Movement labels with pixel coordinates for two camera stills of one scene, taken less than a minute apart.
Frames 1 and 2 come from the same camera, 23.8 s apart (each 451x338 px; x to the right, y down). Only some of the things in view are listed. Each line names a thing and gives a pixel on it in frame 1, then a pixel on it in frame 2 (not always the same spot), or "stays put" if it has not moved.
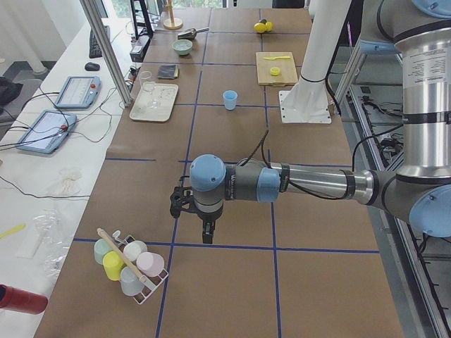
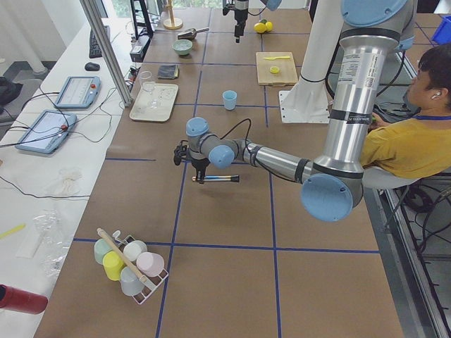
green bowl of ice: (182, 46) stays put
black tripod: (146, 19) stays put
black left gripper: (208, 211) → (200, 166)
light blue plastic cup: (230, 98) stays put
